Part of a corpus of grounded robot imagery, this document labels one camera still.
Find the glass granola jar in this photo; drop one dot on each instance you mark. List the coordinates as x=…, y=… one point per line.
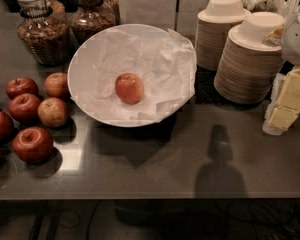
x=91, y=17
x=43, y=32

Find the large white bowl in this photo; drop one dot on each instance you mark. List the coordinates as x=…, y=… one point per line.
x=86, y=80

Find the white crumpled paper liner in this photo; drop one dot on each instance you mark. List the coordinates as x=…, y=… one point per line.
x=150, y=64

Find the yellowish red apple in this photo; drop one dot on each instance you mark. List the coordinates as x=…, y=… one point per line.
x=53, y=112

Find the glass granola jar left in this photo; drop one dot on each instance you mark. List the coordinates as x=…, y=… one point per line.
x=43, y=32

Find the paper bowl stack rear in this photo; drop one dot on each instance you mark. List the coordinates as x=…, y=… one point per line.
x=213, y=25

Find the pale red apple near bowl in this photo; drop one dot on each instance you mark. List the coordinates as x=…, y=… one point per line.
x=56, y=86

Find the paper bowl stack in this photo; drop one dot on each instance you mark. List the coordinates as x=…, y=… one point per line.
x=213, y=25
x=248, y=66

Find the red apple left edge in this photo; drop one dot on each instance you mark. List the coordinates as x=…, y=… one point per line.
x=6, y=127

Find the dark red apple middle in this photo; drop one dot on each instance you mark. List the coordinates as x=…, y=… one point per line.
x=23, y=108

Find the glass granola jar right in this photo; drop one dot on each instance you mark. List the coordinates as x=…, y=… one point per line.
x=91, y=17

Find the paper bowl stack front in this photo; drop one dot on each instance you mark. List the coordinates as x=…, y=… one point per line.
x=248, y=66

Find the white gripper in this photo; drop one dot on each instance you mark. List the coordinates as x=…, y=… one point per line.
x=297, y=40

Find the large red apple front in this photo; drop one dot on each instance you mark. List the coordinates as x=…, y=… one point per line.
x=33, y=145

